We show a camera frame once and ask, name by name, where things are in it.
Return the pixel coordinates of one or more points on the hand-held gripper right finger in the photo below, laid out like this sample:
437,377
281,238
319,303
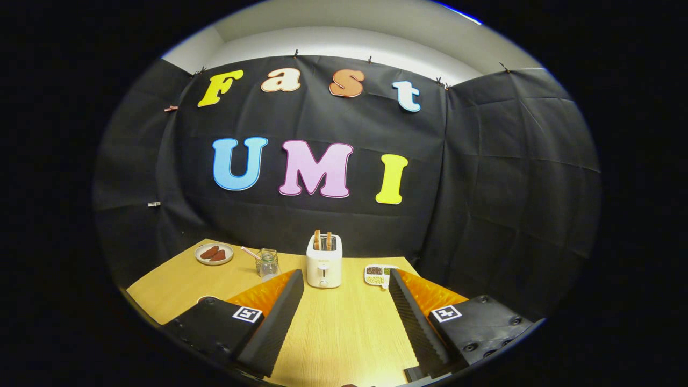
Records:
416,328

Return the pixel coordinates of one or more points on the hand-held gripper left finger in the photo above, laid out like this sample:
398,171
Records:
274,328

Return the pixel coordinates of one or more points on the clear plastic juice bottle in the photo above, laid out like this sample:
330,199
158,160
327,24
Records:
270,266

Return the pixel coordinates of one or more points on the white divided bean dish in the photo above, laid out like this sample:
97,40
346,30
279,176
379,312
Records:
374,275

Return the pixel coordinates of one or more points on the wooden table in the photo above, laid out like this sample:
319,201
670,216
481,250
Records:
344,322

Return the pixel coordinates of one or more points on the white toaster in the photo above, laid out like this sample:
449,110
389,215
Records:
323,269

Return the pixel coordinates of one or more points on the striped paper straw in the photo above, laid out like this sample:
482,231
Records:
250,252

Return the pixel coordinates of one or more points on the small white plate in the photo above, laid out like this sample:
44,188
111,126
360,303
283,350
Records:
228,251

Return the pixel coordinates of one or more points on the red sausage piece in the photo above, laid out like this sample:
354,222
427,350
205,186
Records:
219,256
208,252

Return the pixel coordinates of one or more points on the black backdrop cloth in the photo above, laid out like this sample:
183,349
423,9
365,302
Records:
510,172

